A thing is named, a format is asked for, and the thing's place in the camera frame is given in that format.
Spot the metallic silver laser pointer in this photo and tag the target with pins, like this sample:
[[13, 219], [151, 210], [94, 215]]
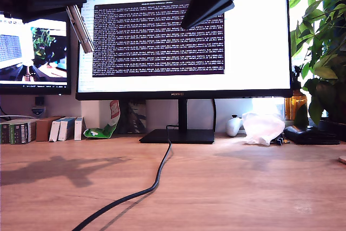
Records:
[[83, 36]]

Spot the large black Huawei monitor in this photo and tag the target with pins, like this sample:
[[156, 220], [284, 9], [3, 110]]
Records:
[[256, 52]]

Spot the small black cube device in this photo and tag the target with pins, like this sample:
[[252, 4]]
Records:
[[40, 101]]

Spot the blue shield badge sticker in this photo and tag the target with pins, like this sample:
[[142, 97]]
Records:
[[38, 111]]

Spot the green leafy potted plant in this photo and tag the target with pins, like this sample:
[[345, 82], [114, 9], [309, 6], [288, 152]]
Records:
[[324, 49]]

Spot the brown cardboard box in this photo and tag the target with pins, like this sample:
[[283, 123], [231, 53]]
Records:
[[43, 129]]

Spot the white game controller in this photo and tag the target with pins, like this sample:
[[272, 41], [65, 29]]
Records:
[[232, 128]]

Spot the small white and blue box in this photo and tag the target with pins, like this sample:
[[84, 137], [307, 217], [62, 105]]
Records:
[[63, 131], [78, 129], [54, 132]]

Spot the green printed box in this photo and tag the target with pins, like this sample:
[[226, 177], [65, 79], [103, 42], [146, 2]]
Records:
[[4, 133], [20, 133]]

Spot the amber glass bottle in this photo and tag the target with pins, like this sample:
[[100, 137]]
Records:
[[294, 105]]

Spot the dark patterned carton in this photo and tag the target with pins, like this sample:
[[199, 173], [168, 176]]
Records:
[[138, 118]]

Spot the crumpled white plastic bag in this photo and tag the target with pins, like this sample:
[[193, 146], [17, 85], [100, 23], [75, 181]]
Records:
[[260, 129]]

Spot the green and red snack bag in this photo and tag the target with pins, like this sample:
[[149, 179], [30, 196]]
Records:
[[100, 132]]

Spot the black and yellow clip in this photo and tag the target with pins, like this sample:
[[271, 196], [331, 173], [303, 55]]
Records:
[[279, 141]]

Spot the black leather wallet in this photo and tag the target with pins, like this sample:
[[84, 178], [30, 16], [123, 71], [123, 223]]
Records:
[[308, 135]]

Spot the black monitor with camera views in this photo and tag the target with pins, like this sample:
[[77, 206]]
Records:
[[48, 52]]

